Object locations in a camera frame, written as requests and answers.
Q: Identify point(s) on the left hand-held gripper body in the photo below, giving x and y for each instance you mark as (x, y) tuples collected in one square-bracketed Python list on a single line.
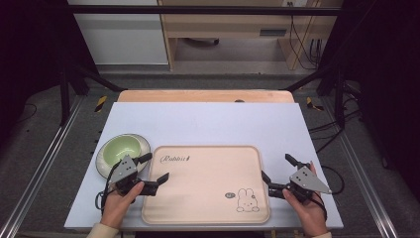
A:
[(125, 168)]

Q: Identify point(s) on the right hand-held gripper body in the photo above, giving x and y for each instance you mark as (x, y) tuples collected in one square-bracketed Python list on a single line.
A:
[(305, 180)]

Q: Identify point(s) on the green and white bowl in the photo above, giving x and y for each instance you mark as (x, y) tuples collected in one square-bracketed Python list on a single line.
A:
[(119, 150)]

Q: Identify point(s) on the person's right hand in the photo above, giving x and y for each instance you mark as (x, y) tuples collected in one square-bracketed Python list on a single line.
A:
[(308, 214)]

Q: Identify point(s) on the person's left hand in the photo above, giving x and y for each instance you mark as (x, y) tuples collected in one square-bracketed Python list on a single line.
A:
[(115, 208)]

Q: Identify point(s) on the beige tray with rabbit print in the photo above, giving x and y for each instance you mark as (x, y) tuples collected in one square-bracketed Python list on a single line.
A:
[(204, 191)]

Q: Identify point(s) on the black metal stand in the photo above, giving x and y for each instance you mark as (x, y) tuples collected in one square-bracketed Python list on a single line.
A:
[(64, 95), (339, 99)]

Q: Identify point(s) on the wooden table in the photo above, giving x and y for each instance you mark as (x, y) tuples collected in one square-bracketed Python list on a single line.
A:
[(198, 96)]

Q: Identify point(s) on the white cabinet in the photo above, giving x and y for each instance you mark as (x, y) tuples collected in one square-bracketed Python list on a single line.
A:
[(122, 39)]

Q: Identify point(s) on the dark curtain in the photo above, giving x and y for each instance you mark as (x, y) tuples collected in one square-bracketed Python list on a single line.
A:
[(386, 66), (29, 49)]

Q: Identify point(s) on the light wooden desk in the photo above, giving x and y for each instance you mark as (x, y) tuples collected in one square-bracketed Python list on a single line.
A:
[(224, 29)]

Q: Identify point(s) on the aluminium floor rail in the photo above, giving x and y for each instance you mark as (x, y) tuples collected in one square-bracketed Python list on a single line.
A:
[(363, 178), (43, 158)]

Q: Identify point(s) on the black horizontal frame bar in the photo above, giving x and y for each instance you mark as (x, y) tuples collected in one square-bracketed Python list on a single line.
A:
[(204, 10)]

